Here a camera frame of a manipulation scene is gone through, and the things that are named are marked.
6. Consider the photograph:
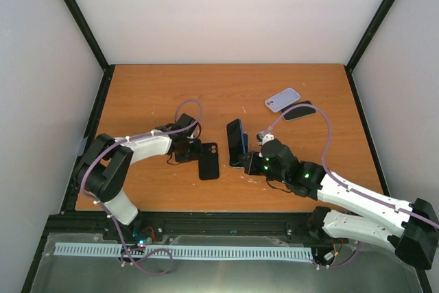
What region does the black phone case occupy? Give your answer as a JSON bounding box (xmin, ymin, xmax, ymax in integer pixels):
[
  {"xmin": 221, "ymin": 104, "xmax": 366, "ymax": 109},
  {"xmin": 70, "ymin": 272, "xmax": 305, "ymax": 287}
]
[{"xmin": 198, "ymin": 143, "xmax": 220, "ymax": 180}]

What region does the dark blue phone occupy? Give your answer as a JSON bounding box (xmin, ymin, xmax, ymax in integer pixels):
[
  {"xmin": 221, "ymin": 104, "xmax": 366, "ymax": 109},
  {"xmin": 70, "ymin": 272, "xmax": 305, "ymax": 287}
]
[{"xmin": 226, "ymin": 119, "xmax": 247, "ymax": 167}]

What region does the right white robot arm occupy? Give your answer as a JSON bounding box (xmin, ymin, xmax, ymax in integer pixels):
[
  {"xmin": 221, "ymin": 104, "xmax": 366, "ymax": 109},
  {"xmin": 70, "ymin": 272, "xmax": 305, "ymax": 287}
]
[{"xmin": 239, "ymin": 139, "xmax": 438, "ymax": 270}]

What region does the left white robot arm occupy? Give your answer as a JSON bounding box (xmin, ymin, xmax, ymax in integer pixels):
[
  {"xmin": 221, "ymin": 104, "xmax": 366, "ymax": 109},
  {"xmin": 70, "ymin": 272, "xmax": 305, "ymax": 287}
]
[{"xmin": 73, "ymin": 113, "xmax": 201, "ymax": 240}]

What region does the white phone black screen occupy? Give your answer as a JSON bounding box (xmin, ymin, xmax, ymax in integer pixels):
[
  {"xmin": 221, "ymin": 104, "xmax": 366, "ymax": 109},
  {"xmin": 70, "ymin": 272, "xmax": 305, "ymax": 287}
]
[{"xmin": 281, "ymin": 100, "xmax": 316, "ymax": 121}]

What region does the lavender phone case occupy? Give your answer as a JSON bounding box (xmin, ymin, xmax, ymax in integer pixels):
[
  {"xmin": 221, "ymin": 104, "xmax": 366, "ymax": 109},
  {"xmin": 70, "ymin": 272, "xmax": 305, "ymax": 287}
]
[{"xmin": 264, "ymin": 87, "xmax": 301, "ymax": 113}]

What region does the left controller board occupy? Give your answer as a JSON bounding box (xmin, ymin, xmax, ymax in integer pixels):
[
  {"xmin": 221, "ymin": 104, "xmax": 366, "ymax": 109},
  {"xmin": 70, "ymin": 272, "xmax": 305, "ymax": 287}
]
[{"xmin": 133, "ymin": 226, "xmax": 156, "ymax": 248}]

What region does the right controller wiring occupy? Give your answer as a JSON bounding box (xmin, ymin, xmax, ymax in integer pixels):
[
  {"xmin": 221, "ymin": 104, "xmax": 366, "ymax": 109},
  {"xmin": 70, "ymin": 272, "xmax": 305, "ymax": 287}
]
[{"xmin": 322, "ymin": 237, "xmax": 347, "ymax": 263}]

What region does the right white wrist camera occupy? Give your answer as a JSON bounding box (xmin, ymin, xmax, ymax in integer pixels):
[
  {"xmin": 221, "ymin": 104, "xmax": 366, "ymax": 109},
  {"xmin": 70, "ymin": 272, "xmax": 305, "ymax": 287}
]
[{"xmin": 256, "ymin": 131, "xmax": 274, "ymax": 146}]

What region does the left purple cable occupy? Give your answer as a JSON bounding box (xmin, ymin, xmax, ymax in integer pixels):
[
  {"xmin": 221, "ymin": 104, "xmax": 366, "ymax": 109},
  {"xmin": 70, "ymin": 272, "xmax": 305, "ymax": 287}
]
[{"xmin": 80, "ymin": 99, "xmax": 203, "ymax": 204}]

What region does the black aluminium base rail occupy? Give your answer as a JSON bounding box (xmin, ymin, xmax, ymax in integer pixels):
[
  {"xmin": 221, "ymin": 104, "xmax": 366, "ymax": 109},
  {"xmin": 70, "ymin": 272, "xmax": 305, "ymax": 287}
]
[{"xmin": 44, "ymin": 211, "xmax": 412, "ymax": 249}]

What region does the right black table rail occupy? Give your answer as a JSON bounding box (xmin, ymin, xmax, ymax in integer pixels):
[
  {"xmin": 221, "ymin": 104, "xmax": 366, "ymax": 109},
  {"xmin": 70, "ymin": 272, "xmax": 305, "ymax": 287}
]
[{"xmin": 345, "ymin": 65, "xmax": 399, "ymax": 218}]

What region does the black table rail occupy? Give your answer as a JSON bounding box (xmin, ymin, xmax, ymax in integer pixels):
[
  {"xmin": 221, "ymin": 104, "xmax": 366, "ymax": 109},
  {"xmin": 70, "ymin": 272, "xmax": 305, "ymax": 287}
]
[
  {"xmin": 60, "ymin": 65, "xmax": 116, "ymax": 215},
  {"xmin": 345, "ymin": 65, "xmax": 399, "ymax": 218}
]

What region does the light blue cable duct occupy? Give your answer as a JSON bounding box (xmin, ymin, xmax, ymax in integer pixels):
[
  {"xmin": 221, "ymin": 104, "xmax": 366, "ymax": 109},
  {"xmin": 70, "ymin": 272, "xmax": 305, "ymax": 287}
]
[{"xmin": 53, "ymin": 242, "xmax": 313, "ymax": 262}]

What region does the left black table rail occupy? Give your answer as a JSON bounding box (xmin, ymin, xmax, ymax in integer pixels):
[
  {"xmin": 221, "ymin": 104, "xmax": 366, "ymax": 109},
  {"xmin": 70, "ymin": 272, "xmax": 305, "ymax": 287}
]
[{"xmin": 60, "ymin": 65, "xmax": 116, "ymax": 215}]

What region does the right black frame post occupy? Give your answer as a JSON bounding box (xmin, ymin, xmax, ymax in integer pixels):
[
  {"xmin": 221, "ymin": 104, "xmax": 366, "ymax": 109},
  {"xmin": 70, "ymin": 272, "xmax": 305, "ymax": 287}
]
[{"xmin": 345, "ymin": 0, "xmax": 396, "ymax": 75}]

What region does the black frame post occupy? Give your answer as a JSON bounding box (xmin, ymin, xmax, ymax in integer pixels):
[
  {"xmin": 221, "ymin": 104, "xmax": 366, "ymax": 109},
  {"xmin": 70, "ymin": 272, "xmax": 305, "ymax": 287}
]
[
  {"xmin": 63, "ymin": 0, "xmax": 110, "ymax": 71},
  {"xmin": 345, "ymin": 0, "xmax": 396, "ymax": 75}
]

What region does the left black frame post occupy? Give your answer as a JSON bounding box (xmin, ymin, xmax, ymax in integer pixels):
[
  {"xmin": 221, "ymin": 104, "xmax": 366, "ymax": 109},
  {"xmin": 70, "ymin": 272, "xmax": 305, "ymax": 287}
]
[{"xmin": 63, "ymin": 0, "xmax": 110, "ymax": 71}]

